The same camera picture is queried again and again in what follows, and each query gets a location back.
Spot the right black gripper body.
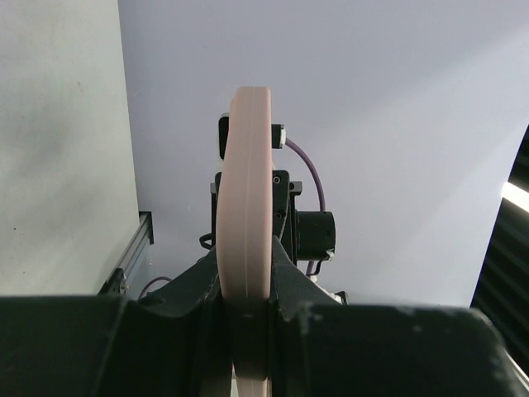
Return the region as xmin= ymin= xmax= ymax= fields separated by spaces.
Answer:
xmin=199 ymin=170 xmax=336 ymax=273

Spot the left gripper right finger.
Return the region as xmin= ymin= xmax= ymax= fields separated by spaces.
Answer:
xmin=269 ymin=241 xmax=517 ymax=396

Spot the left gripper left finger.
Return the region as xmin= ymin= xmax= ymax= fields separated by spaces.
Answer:
xmin=1 ymin=251 xmax=231 ymax=396

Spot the phone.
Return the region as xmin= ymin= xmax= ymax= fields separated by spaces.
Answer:
xmin=216 ymin=87 xmax=273 ymax=396

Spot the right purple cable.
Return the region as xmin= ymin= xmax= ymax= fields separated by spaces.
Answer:
xmin=138 ymin=138 xmax=327 ymax=299

